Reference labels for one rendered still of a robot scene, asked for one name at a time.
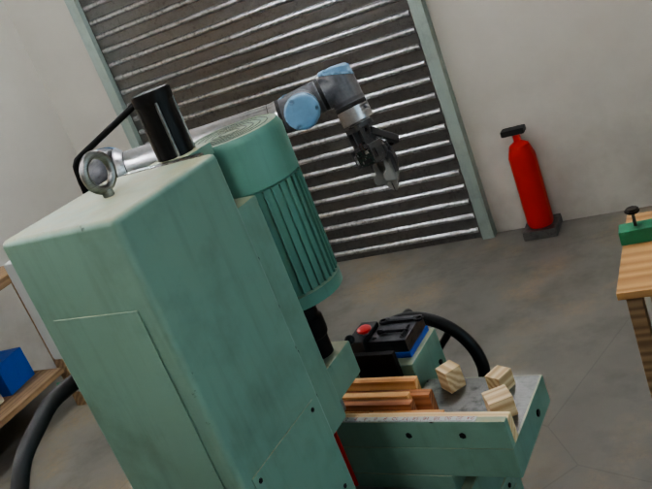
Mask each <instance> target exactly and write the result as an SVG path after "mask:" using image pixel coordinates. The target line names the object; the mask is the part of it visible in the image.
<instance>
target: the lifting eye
mask: <svg viewBox="0 0 652 489"><path fill-rule="evenodd" d="M93 159H98V160H100V161H101V162H103V164H104V165H105V167H106V169H107V172H108V179H107V182H106V183H105V184H104V185H97V184H95V183H94V182H93V181H92V179H91V178H90V176H89V172H88V165H89V163H90V161H91V160H93ZM79 173H80V178H81V181H82V183H83V185H84V186H85V187H86V188H87V189H88V190H89V191H90V192H92V193H94V194H98V195H103V197H104V198H105V199H106V198H109V197H111V196H113V195H114V190H113V188H114V186H115V183H116V168H115V165H114V162H113V161H112V159H111V158H110V156H109V155H107V154H106V153H105V152H103V151H100V150H91V151H88V152H87V153H86V154H85V155H84V156H83V157H82V158H81V161H80V165H79Z"/></svg>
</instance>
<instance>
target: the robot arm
mask: <svg viewBox="0 0 652 489"><path fill-rule="evenodd" d="M317 77H318V79H316V80H314V81H311V82H309V83H307V84H305V85H303V86H301V87H299V88H297V89H295V90H293V91H291V92H289V93H287V94H284V95H283V96H282V97H280V98H279V99H278V100H275V101H273V102H272V103H270V104H267V105H264V106H261V107H258V108H255V109H252V110H249V111H246V112H243V113H240V114H235V115H232V116H229V117H226V118H223V119H221V120H218V121H215V122H212V123H209V124H206V125H203V126H200V127H197V128H194V129H191V130H188V131H189V133H190V135H191V138H192V140H193V142H195V141H197V140H198V139H200V138H202V137H204V136H206V135H208V134H210V133H211V132H214V131H216V130H218V129H220V128H223V127H225V126H228V125H230V124H233V123H236V122H238V121H241V120H244V119H247V118H251V117H254V116H258V115H261V114H276V115H277V116H278V117H279V118H280V119H281V120H282V122H283V125H284V127H285V130H286V133H287V134H289V133H292V132H295V131H298V130H308V129H310V128H312V127H313V126H314V125H315V124H316V122H317V121H318V119H319V118H320V115H321V114H323V113H325V112H327V110H328V111H329V110H331V109H333V108H334V109H335V111H336V113H337V115H338V118H339V120H340V122H341V124H342V127H343V128H344V129H345V128H347V127H349V128H348V130H347V131H345V133H346V135H347V137H348V139H349V140H350V142H351V144H352V146H353V148H354V151H352V152H351V155H352V158H353V160H354V162H355V164H356V166H357V168H358V170H360V169H364V168H367V167H369V166H370V167H371V168H372V169H373V170H374V171H375V178H374V182H375V184H376V185H381V184H386V185H387V186H388V187H389V188H391V189H392V190H394V191H396V190H398V187H399V164H398V158H397V155H396V153H395V151H394V149H393V148H392V146H393V145H395V144H396V143H398V142H399V141H400V140H399V135H398V134H395V133H392V132H388V131H385V130H382V129H379V128H376V127H373V126H369V123H371V122H373V119H372V118H371V117H370V115H372V114H373V112H372V109H371V107H370V105H369V103H368V101H367V100H366V97H365V95H364V93H363V91H362V89H361V87H360V85H359V83H358V81H357V80H356V78H355V76H354V73H353V72H352V70H351V68H350V66H349V65H348V64H347V63H345V62H343V63H340V64H337V65H334V66H332V67H329V68H327V69H325V70H322V71H320V72H319V73H318V74H317ZM96 150H100V151H103V152H105V153H106V154H107V155H109V156H110V158H111V159H112V161H113V162H114V165H115V168H116V177H117V178H119V177H122V176H124V175H125V174H126V173H128V172H129V171H133V170H137V169H141V168H144V167H147V166H149V165H150V164H152V163H154V162H155V161H157V158H156V156H155V154H154V151H153V149H152V147H151V145H150V144H146V145H143V146H140V147H135V148H132V149H129V150H126V151H121V150H120V149H118V148H115V147H102V148H98V149H96ZM355 156H356V157H357V159H358V161H359V163H360V165H359V166H358V164H357V162H356V160H355V158H354V157H355ZM383 159H384V160H383ZM381 160H383V163H381V162H379V161H381ZM378 162H379V163H378ZM88 172H89V176H90V178H91V179H92V181H93V182H94V183H95V184H97V185H99V184H101V183H103V182H104V181H106V180H107V179H108V172H107V169H106V167H105V165H104V164H103V162H101V161H100V160H98V159H93V160H91V161H90V163H89V165H88Z"/></svg>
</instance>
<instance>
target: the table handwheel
mask: <svg viewBox="0 0 652 489"><path fill-rule="evenodd" d="M416 314H422V316H423V319H424V322H425V325H427V326H431V327H434V328H437V329H439V330H442V331H444V333H443V335H442V337H441V339H440V345H441V348H442V349H444V347H445V345H446V344H447V342H448V341H449V339H450V337H453V338H454V339H455V340H457V341H458V342H459V343H460V344H461V345H462V346H463V347H464V348H465V349H466V350H467V351H468V352H469V354H470V355H471V357H472V359H473V361H474V363H475V365H476V368H477V372H478V377H484V376H486V375H487V374H488V373H489V372H490V371H491V370H490V366H489V363H488V360H487V358H486V355H485V353H484V352H483V350H482V348H481V347H480V345H479V344H478V343H477V342H476V340H475V339H474V338H473V337H472V336H471V335H470V334H469V333H468V332H467V331H465V330H464V329H463V328H462V327H460V326H459V325H457V324H456V323H454V322H452V321H450V320H448V319H446V318H444V317H441V316H439V315H436V314H432V313H428V312H423V311H408V312H402V313H399V314H396V315H393V316H405V315H416ZM393 316H391V317H393Z"/></svg>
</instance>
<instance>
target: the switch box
mask: <svg viewBox="0 0 652 489"><path fill-rule="evenodd" d="M4 268H5V270H6V271H7V273H8V275H9V277H10V279H11V281H12V283H13V284H14V286H15V288H16V291H17V293H18V294H19V296H20V298H21V300H22V302H23V303H24V304H25V306H26V308H27V310H28V312H29V314H30V315H31V317H32V319H33V321H34V323H35V325H36V327H37V328H38V330H39V332H40V334H41V336H42V338H43V339H44V341H45V343H46V345H47V347H48V349H49V351H50V353H51V355H52V357H53V358H54V359H55V360H56V359H63V358H62V357H61V355H60V353H59V351H58V349H57V347H56V345H55V344H54V342H53V340H52V338H51V336H50V334H49V332H48V330H47V328H46V326H45V324H44V322H43V321H42V319H41V317H40V315H39V314H38V312H37V310H36V309H35V307H34V305H33V303H32V301H31V299H30V297H29V296H28V294H27V292H26V290H25V288H24V286H23V284H22V283H21V281H20V279H19V277H18V275H17V273H16V271H15V269H14V267H13V265H12V263H11V261H8V262H7V263H5V265H4Z"/></svg>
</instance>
